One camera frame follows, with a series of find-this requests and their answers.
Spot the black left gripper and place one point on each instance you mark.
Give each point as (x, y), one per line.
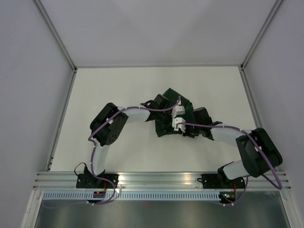
(169, 114)

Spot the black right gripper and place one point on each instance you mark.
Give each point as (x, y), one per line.
(186, 133)

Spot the green cloth napkin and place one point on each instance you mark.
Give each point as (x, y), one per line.
(166, 129)

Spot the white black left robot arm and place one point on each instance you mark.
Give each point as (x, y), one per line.
(105, 130)

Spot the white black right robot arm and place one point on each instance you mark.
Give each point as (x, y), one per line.
(258, 154)

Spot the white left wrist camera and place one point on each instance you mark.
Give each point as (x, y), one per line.
(178, 110)

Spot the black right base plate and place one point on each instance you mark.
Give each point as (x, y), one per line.
(216, 181)

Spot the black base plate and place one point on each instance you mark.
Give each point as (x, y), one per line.
(84, 182)
(216, 181)

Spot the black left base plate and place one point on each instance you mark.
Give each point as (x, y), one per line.
(84, 182)

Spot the white slotted cable duct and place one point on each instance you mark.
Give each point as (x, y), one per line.
(133, 195)

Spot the aluminium frame rail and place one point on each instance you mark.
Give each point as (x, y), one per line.
(129, 181)

